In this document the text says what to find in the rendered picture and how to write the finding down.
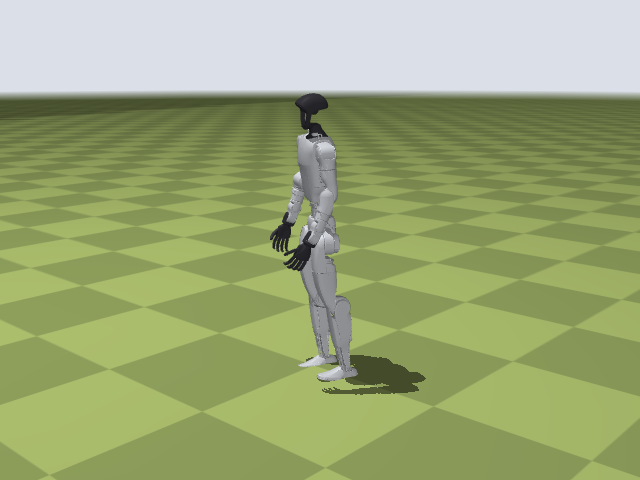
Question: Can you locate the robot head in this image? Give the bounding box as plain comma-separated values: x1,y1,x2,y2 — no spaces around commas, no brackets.
295,93,328,139

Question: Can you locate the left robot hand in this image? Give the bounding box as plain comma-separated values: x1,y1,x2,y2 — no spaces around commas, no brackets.
283,231,316,271

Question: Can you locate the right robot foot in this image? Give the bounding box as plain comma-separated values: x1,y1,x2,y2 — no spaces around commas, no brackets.
298,354,338,367

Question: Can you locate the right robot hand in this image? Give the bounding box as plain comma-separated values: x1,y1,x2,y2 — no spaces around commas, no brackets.
270,212,296,252

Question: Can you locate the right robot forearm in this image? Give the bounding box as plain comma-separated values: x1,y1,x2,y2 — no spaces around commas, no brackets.
286,183,305,224

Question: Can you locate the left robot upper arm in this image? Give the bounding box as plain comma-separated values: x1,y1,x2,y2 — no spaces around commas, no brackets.
315,142,338,202

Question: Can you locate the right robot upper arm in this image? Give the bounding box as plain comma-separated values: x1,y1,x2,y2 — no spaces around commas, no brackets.
293,135,303,188

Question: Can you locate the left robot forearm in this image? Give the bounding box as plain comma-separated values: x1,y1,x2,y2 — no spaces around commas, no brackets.
307,190,334,245

